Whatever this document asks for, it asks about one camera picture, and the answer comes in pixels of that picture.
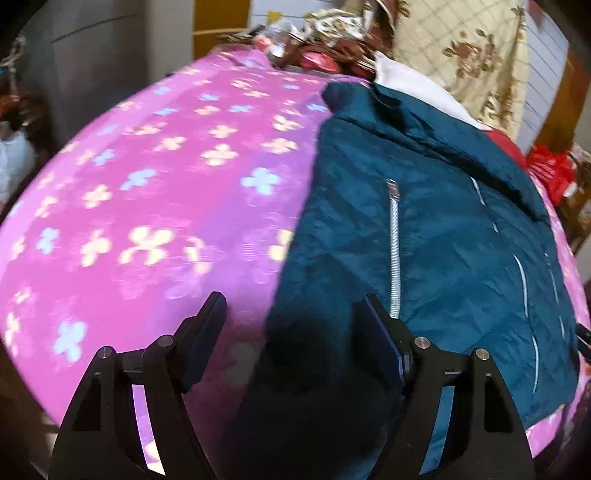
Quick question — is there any red shopping bag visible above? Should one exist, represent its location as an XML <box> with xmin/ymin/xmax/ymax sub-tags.
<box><xmin>526</xmin><ymin>143</ymin><xmax>578</xmax><ymax>204</ymax></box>

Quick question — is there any yellow wooden panel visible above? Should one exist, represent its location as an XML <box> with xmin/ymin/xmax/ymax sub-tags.
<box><xmin>191</xmin><ymin>0</ymin><xmax>252</xmax><ymax>61</ymax></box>

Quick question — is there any pink floral bedsheet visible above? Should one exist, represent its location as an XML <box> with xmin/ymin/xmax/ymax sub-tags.
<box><xmin>0</xmin><ymin>48</ymin><xmax>591</xmax><ymax>480</ymax></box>

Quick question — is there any clear plastic packet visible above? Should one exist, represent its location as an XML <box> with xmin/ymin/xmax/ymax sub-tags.
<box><xmin>254</xmin><ymin>21</ymin><xmax>301</xmax><ymax>58</ymax></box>

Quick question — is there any grey wardrobe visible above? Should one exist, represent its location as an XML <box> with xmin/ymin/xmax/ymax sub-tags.
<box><xmin>14</xmin><ymin>0</ymin><xmax>195</xmax><ymax>153</ymax></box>

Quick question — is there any cream rose-print quilt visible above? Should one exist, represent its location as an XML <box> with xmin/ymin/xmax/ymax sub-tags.
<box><xmin>392</xmin><ymin>0</ymin><xmax>529</xmax><ymax>144</ymax></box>

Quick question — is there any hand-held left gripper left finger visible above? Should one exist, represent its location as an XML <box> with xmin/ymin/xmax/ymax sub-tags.
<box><xmin>47</xmin><ymin>291</ymin><xmax>228</xmax><ymax>480</ymax></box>

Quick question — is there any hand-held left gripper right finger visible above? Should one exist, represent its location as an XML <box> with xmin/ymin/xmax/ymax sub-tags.
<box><xmin>353</xmin><ymin>294</ymin><xmax>536</xmax><ymax>480</ymax></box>

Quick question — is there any white plastic bag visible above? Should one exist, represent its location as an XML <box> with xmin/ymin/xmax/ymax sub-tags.
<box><xmin>0</xmin><ymin>131</ymin><xmax>38</xmax><ymax>204</ymax></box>

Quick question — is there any red cloth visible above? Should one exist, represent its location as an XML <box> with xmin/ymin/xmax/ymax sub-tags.
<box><xmin>485</xmin><ymin>129</ymin><xmax>529</xmax><ymax>169</ymax></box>

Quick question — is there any teal quilted jacket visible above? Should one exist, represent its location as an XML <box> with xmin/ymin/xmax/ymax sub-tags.
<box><xmin>217</xmin><ymin>80</ymin><xmax>583</xmax><ymax>480</ymax></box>

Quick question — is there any white pillow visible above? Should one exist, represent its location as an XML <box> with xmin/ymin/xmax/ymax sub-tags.
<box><xmin>372</xmin><ymin>51</ymin><xmax>492</xmax><ymax>132</ymax></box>

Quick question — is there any brown floral blanket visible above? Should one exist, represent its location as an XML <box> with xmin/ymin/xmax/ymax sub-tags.
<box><xmin>222</xmin><ymin>0</ymin><xmax>411</xmax><ymax>79</ymax></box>

